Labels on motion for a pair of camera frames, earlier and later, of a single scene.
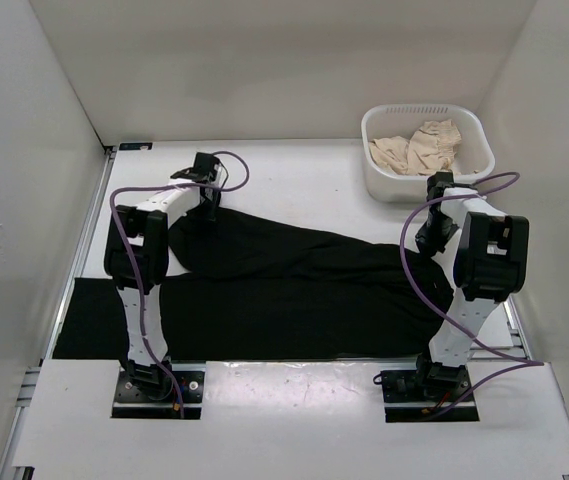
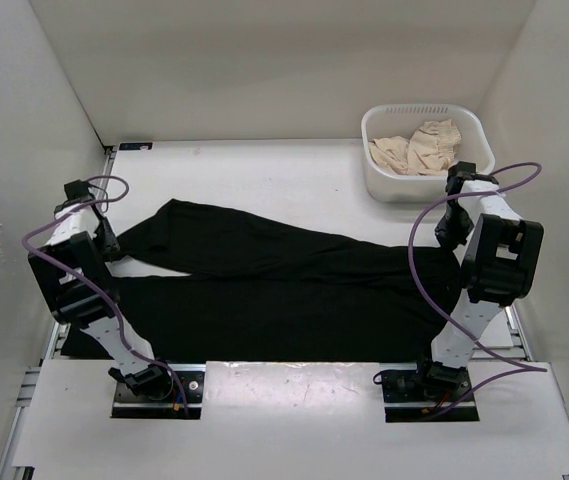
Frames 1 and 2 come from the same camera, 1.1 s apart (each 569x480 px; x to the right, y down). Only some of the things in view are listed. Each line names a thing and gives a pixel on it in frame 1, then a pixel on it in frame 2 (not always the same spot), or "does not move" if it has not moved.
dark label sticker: x=135 y=146 does not move
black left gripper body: x=214 y=193 to x=106 y=238
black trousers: x=249 y=288 does not move
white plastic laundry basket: x=404 y=142 does not move
